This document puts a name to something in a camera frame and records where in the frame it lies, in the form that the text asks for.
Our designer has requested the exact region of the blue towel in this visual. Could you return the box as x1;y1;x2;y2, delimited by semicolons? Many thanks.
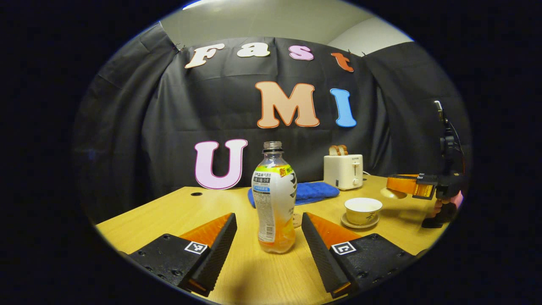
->
248;182;340;208

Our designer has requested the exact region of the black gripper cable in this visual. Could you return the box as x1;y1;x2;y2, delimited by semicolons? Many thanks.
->
444;119;467;174

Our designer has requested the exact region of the white toaster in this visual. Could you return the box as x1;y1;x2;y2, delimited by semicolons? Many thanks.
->
324;154;364;191

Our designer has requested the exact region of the ceiling light panel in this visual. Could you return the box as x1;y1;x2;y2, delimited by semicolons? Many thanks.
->
182;0;229;11

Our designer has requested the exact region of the cream saucer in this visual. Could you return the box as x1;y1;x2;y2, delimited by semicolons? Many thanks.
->
341;212;380;230

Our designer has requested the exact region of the clear labelled water bottle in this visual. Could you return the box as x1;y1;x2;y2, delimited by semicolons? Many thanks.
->
252;141;297;254

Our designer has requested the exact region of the cream teacup lid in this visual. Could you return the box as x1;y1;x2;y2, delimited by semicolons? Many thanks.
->
380;187;408;200

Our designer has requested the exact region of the cream teacup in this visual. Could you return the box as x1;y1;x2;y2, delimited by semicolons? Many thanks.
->
344;197;383;225

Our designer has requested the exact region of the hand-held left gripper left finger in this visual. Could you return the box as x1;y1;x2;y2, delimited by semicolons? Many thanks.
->
129;213;238;297

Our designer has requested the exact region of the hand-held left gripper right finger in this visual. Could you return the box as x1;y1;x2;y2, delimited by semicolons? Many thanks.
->
301;212;418;299

